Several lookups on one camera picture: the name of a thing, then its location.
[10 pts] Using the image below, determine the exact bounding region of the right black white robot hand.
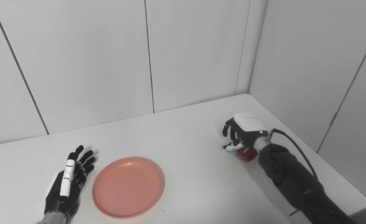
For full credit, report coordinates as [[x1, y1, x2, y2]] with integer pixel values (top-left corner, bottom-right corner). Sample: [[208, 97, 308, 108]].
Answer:
[[222, 112, 269, 152]]

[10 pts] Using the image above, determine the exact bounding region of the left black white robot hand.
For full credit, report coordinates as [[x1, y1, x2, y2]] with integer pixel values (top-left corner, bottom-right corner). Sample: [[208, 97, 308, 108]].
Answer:
[[44, 145, 96, 219]]

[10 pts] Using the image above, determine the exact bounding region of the red apple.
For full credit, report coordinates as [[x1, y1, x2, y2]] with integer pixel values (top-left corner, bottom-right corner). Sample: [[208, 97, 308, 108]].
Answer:
[[236, 147, 259, 162]]

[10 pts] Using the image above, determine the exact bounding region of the pink plastic plate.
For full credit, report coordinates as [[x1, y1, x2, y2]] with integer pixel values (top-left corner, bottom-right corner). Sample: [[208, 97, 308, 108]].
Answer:
[[92, 157, 164, 219]]

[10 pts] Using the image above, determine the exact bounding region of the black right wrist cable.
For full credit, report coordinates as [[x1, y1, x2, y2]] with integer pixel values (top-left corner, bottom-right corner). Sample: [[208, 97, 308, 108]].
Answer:
[[268, 128, 319, 181]]

